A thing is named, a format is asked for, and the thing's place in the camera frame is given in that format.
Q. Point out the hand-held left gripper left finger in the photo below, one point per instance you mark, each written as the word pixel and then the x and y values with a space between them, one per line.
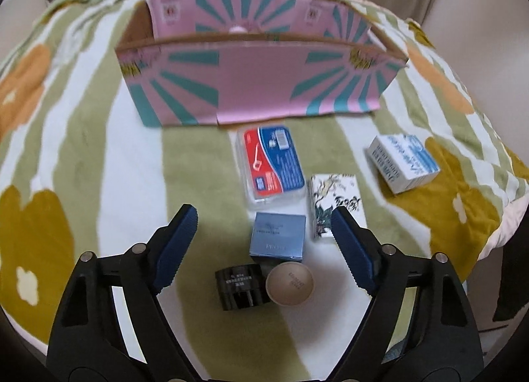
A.
pixel 177 245

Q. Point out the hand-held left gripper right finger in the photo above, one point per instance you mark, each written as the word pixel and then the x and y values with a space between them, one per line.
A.
pixel 353 245

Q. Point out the white floral print box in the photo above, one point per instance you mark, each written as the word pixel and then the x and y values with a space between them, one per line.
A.
pixel 330 192

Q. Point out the beige round jar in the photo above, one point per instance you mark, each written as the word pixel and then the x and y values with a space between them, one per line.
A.
pixel 289 282

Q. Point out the white blue carton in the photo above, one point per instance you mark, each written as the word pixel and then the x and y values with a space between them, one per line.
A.
pixel 401 158

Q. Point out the red blue blister pack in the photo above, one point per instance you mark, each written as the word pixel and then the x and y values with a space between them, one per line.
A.
pixel 270 163

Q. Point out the pink teal cardboard box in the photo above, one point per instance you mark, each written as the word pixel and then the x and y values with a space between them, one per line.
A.
pixel 256 76

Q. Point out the black jar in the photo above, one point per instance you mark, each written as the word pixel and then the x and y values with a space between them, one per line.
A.
pixel 239 287

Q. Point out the small blue box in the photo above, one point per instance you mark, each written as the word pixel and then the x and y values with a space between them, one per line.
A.
pixel 277 233

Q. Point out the green striped floral blanket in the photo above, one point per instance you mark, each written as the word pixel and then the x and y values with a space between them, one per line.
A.
pixel 82 158

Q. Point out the dark cloth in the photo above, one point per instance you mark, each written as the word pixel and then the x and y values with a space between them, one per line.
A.
pixel 512 291

